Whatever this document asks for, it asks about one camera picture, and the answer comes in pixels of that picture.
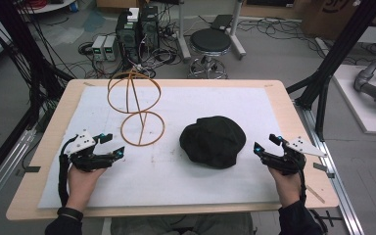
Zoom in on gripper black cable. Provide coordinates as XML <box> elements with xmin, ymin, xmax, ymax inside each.
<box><xmin>57</xmin><ymin>136</ymin><xmax>78</xmax><ymax>208</ymax></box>
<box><xmin>297</xmin><ymin>163</ymin><xmax>308</xmax><ymax>206</ymax></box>

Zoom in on cardboard box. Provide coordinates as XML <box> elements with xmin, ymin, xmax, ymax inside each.
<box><xmin>301</xmin><ymin>0</ymin><xmax>376</xmax><ymax>41</ymax></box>

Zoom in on grey power supply unit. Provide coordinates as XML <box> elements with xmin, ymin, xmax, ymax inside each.
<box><xmin>91</xmin><ymin>35</ymin><xmax>108</xmax><ymax>62</ymax></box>
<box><xmin>103</xmin><ymin>34</ymin><xmax>118</xmax><ymax>62</ymax></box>

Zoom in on thin wooden stick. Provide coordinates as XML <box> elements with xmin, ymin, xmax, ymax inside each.
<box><xmin>305</xmin><ymin>184</ymin><xmax>326</xmax><ymax>205</ymax></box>

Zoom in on person's left hand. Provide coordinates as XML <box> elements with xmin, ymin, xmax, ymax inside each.
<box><xmin>66</xmin><ymin>164</ymin><xmax>108</xmax><ymax>213</ymax></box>

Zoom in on black computer tower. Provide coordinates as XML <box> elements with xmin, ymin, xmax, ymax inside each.
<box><xmin>115</xmin><ymin>10</ymin><xmax>142</xmax><ymax>66</ymax></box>
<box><xmin>139</xmin><ymin>5</ymin><xmax>161</xmax><ymax>51</ymax></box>

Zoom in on white board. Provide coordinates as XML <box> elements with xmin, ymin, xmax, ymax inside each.
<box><xmin>332</xmin><ymin>64</ymin><xmax>376</xmax><ymax>136</ymax></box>

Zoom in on person's right hand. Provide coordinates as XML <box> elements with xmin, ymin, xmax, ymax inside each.
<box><xmin>268</xmin><ymin>165</ymin><xmax>304</xmax><ymax>209</ymax></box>

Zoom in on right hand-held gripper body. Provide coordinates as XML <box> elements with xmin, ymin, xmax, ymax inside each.
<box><xmin>261</xmin><ymin>136</ymin><xmax>328</xmax><ymax>176</ymax></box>

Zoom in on aluminium rail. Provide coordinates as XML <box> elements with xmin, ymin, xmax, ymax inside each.
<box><xmin>294</xmin><ymin>100</ymin><xmax>366</xmax><ymax>235</ymax></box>
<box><xmin>0</xmin><ymin>127</ymin><xmax>37</xmax><ymax>218</ymax></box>

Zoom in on black round stool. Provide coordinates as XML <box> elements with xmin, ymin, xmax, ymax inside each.
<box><xmin>187</xmin><ymin>27</ymin><xmax>233</xmax><ymax>80</ymax></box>

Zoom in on wooden ring hat stand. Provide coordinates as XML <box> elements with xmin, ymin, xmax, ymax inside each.
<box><xmin>106</xmin><ymin>68</ymin><xmax>166</xmax><ymax>148</ymax></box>

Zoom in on black hat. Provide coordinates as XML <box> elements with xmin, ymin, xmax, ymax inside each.
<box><xmin>178</xmin><ymin>115</ymin><xmax>247</xmax><ymax>170</ymax></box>

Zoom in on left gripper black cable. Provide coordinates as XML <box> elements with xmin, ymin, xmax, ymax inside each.
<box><xmin>57</xmin><ymin>136</ymin><xmax>78</xmax><ymax>208</ymax></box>

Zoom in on white stand frame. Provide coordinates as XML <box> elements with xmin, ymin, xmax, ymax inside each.
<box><xmin>175</xmin><ymin>0</ymin><xmax>247</xmax><ymax>64</ymax></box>

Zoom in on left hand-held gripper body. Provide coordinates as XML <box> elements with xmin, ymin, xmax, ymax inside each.
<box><xmin>66</xmin><ymin>130</ymin><xmax>116</xmax><ymax>173</ymax></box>

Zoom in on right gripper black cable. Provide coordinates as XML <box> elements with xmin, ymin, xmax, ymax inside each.
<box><xmin>297</xmin><ymin>163</ymin><xmax>308</xmax><ymax>206</ymax></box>

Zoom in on person's legs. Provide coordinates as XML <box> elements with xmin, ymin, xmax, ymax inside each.
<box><xmin>110</xmin><ymin>212</ymin><xmax>255</xmax><ymax>235</ymax></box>

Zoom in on black wristband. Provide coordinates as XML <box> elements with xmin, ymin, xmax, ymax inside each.
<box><xmin>56</xmin><ymin>207</ymin><xmax>84</xmax><ymax>222</ymax></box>

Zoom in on white table mat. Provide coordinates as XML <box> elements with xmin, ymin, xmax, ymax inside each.
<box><xmin>36</xmin><ymin>85</ymin><xmax>284</xmax><ymax>211</ymax></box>

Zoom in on black metal frame post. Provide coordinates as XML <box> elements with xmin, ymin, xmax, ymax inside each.
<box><xmin>286</xmin><ymin>0</ymin><xmax>376</xmax><ymax>142</ymax></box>
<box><xmin>0</xmin><ymin>0</ymin><xmax>74</xmax><ymax>194</ymax></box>

